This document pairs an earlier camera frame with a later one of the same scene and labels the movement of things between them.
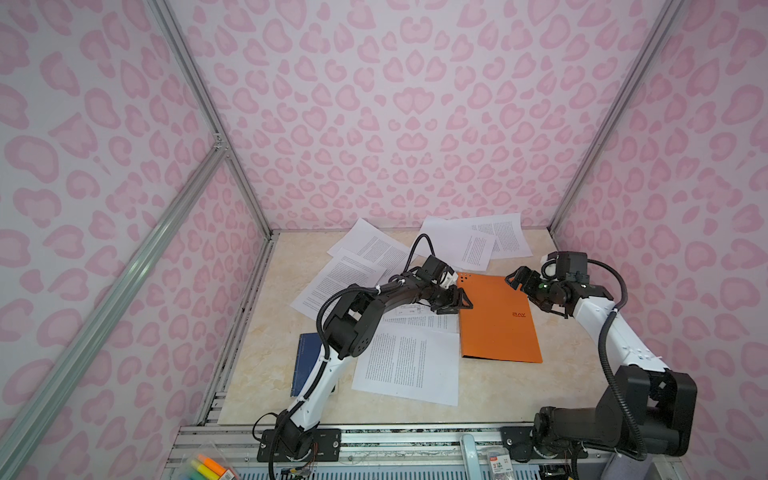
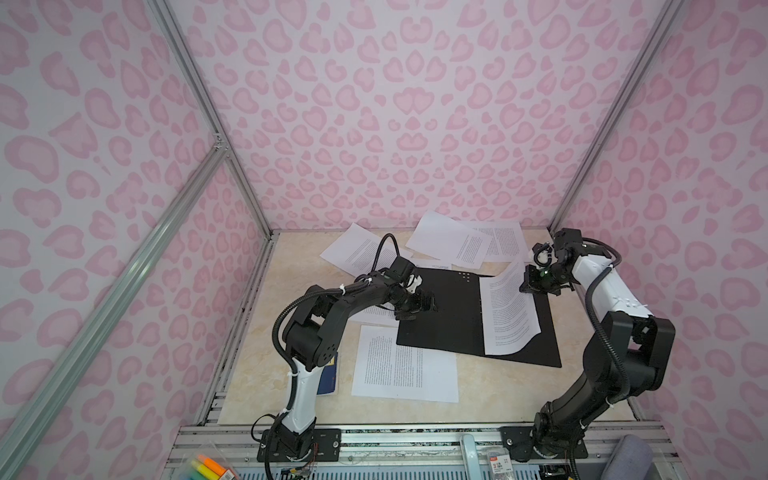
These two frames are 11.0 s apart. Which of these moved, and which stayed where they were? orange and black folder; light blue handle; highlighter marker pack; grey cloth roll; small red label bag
Moved: orange and black folder
Stayed: light blue handle; grey cloth roll; highlighter marker pack; small red label bag
